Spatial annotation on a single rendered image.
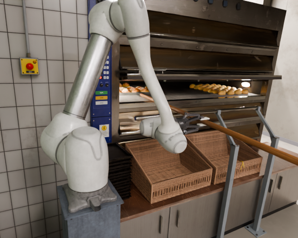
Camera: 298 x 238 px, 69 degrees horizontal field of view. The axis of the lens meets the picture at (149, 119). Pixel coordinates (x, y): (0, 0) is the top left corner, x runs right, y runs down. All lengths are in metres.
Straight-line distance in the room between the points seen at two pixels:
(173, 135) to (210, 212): 1.10
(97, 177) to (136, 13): 0.64
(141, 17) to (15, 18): 0.89
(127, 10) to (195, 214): 1.48
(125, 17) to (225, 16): 1.46
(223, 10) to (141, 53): 1.40
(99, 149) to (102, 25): 0.53
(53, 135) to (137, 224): 0.88
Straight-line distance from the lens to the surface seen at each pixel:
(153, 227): 1.68
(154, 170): 1.98
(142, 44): 0.97
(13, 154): 1.75
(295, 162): 1.02
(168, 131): 0.99
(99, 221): 0.94
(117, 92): 1.73
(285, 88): 5.23
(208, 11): 2.17
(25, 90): 1.63
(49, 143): 0.99
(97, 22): 1.05
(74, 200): 0.91
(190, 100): 2.10
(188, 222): 1.86
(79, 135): 0.82
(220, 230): 2.11
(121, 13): 0.98
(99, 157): 0.82
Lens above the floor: 1.55
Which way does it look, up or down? 16 degrees down
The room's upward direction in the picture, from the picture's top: 3 degrees clockwise
